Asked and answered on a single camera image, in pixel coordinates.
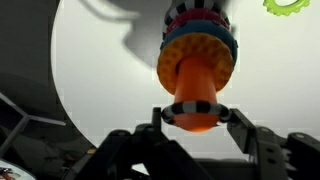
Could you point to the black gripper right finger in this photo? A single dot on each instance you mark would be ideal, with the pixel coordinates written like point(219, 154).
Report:
point(294, 157)

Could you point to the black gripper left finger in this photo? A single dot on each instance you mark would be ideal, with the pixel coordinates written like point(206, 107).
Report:
point(145, 154)

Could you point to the white round pedestal table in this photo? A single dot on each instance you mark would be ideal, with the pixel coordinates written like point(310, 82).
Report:
point(104, 55)

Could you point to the orange stacking rod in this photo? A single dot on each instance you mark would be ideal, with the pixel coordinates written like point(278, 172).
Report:
point(195, 82)

